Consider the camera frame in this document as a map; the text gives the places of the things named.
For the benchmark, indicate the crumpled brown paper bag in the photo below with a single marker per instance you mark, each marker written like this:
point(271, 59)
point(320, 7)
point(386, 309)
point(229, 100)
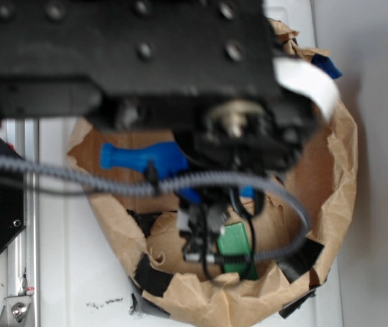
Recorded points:
point(144, 236)

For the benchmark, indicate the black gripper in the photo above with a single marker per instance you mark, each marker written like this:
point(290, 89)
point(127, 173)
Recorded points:
point(240, 148)

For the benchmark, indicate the aluminium frame rail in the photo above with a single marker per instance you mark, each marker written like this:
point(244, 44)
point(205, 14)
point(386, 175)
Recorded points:
point(21, 306)

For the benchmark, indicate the blue plastic bottle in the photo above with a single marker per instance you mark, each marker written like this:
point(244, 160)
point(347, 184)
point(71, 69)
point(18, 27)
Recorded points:
point(159, 161)

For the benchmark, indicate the green rectangular block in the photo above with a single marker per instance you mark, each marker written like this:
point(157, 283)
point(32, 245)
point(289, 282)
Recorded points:
point(235, 242)

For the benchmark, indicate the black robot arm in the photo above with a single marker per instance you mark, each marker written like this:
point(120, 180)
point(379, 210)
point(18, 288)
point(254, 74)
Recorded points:
point(211, 72)

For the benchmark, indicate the blue tape piece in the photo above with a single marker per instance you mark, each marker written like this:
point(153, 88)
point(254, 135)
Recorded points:
point(327, 65)

